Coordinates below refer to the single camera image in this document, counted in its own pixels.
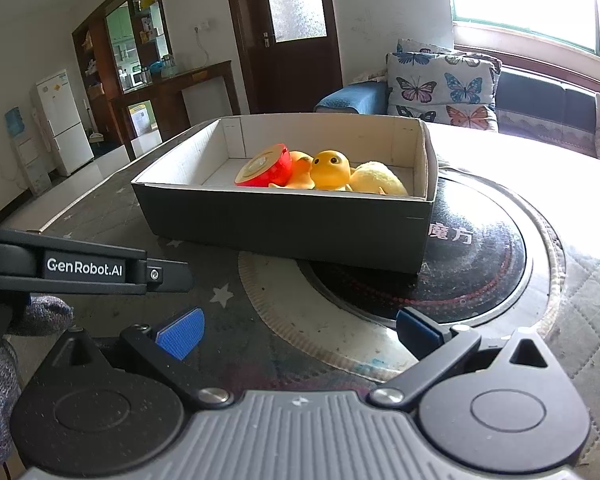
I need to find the red yellow round toy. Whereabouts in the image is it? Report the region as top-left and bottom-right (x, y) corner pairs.
(234, 143), (292, 188)

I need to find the orange rubber duck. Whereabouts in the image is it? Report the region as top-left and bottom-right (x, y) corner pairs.
(268, 151), (315, 190)
(310, 150), (352, 191)

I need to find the yellow plush duck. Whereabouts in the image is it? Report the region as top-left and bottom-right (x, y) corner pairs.
(349, 162), (408, 196)

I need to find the left hand grey knit glove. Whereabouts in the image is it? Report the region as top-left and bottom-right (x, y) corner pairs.
(0, 296), (74, 466)

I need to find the water dispenser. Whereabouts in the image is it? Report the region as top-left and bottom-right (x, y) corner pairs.
(5, 107), (52, 196)

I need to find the round black induction cooktop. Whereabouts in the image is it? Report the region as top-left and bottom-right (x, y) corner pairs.
(238, 168), (566, 382)

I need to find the white refrigerator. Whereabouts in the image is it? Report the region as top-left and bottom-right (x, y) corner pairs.
(31, 70), (94, 177)

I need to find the white cardboard box black outside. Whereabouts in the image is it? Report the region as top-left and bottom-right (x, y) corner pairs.
(132, 113), (438, 274)

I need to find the dark wooden console table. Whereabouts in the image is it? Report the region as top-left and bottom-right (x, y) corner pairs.
(109, 61), (240, 160)

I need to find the grey quilted star cover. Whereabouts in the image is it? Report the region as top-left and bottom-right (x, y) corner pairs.
(10, 113), (600, 479)

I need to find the dark wooden shelf cabinet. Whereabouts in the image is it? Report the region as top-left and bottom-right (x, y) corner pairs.
(72, 0), (171, 159)

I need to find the blue sofa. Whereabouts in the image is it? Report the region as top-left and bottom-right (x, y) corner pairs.
(315, 68), (600, 160)

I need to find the butterfly print pillow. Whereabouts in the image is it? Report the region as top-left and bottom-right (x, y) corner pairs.
(386, 47), (502, 131)

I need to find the dark wooden door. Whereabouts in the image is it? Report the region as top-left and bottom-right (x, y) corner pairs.
(228, 0), (342, 114)

